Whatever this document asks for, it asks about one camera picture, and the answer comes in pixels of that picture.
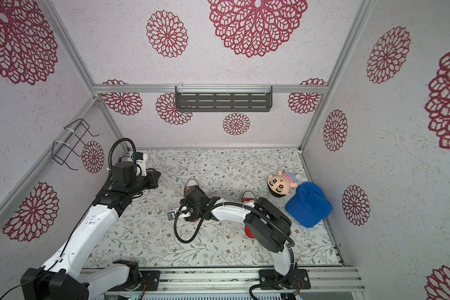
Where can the blue cap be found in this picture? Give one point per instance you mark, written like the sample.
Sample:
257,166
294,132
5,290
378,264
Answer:
309,206

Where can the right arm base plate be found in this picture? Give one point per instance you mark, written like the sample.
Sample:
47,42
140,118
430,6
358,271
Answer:
298,280

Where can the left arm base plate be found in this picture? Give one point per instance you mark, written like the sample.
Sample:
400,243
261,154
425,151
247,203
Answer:
148,281

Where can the plush doll head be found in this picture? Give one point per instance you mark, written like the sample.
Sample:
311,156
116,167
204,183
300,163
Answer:
281,184

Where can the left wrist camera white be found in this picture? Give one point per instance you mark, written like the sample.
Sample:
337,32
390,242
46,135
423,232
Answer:
141,160

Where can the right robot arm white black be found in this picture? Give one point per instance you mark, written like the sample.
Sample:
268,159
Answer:
270,227

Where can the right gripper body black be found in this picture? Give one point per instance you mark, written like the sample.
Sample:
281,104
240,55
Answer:
187,206

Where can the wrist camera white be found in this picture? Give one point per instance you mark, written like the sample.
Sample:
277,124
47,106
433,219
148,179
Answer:
176,214
141,160

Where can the black wire wall rack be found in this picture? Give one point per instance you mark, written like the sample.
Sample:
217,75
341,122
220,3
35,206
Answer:
65,146

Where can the grey wall shelf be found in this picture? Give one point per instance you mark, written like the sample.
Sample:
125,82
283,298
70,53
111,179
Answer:
227,101

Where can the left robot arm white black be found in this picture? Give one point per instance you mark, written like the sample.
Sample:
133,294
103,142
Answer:
59,278

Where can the aluminium front rail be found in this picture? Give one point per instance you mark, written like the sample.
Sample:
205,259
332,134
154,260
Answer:
237,280

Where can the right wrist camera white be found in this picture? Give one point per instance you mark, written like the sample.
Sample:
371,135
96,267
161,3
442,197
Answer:
176,214

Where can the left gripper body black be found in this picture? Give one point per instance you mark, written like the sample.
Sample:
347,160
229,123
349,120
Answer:
144,183

